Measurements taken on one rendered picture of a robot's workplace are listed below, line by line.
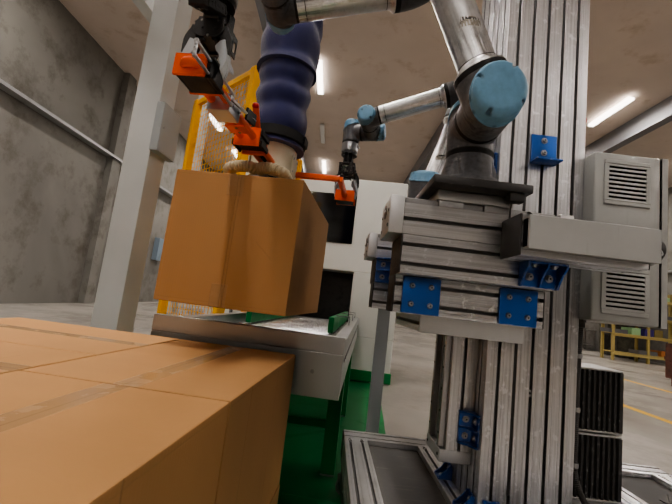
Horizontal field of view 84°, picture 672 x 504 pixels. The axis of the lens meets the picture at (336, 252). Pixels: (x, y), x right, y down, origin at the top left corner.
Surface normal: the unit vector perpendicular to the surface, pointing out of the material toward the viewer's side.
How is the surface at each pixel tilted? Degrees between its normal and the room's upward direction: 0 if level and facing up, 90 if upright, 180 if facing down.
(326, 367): 90
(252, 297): 90
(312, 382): 90
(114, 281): 90
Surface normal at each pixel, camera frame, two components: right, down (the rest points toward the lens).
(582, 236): 0.01, -0.13
